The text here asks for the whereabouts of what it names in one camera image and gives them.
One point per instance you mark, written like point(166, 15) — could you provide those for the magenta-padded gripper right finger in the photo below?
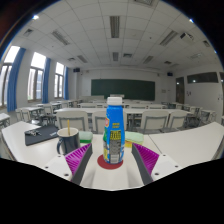
point(147, 158)

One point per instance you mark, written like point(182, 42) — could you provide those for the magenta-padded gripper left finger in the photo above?
point(76, 159)

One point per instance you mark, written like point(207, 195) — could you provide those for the blue drink bottle white cap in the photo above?
point(114, 133)

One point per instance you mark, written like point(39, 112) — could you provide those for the dark blue mug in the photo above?
point(70, 143)

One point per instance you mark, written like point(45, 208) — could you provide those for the yellow and green sponge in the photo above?
point(134, 138)

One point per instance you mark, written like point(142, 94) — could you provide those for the flat round red coaster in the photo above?
point(101, 163)

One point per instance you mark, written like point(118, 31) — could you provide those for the wooden stick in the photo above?
point(68, 126)

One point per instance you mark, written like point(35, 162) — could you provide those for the black flat sleeve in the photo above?
point(43, 135)

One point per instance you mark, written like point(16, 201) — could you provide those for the group of white classroom desks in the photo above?
point(83, 110)

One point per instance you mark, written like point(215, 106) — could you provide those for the white lectern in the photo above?
point(117, 96)

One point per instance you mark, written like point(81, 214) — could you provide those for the green chalkboard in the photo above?
point(123, 89)

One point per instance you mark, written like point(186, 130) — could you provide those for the dark classroom door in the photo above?
point(180, 90)

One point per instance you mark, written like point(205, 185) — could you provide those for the blue curtain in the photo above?
point(66, 83)
point(46, 81)
point(15, 80)

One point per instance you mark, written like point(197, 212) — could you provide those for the arched window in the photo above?
point(59, 81)
point(6, 76)
point(36, 80)

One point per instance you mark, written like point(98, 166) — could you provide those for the ceiling projector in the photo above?
point(186, 36)

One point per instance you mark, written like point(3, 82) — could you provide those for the group of ceiling lights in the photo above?
point(114, 26)

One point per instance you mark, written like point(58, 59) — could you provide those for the black wall speaker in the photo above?
point(76, 70)
point(169, 74)

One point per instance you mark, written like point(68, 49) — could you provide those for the dark wide wall window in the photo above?
point(202, 77)

